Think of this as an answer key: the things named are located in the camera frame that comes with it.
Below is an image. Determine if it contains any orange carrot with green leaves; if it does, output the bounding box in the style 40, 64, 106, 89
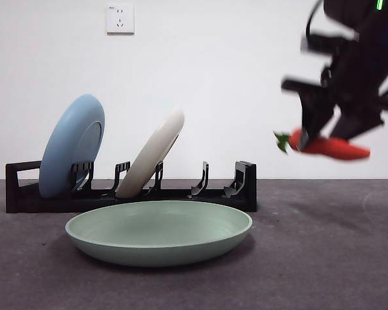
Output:
273, 128, 372, 161

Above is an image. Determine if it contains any green plate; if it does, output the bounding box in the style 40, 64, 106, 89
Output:
65, 200, 253, 268

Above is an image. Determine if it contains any cream white plate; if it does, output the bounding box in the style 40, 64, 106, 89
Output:
115, 107, 186, 198

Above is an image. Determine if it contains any blue plate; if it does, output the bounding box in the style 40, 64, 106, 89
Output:
38, 94, 105, 198

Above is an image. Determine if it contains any black plate rack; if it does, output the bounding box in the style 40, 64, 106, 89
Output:
5, 160, 258, 214

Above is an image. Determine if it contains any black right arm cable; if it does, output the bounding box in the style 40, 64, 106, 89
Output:
305, 0, 325, 38

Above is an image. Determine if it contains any white wall socket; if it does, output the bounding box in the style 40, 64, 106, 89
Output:
106, 5, 136, 36

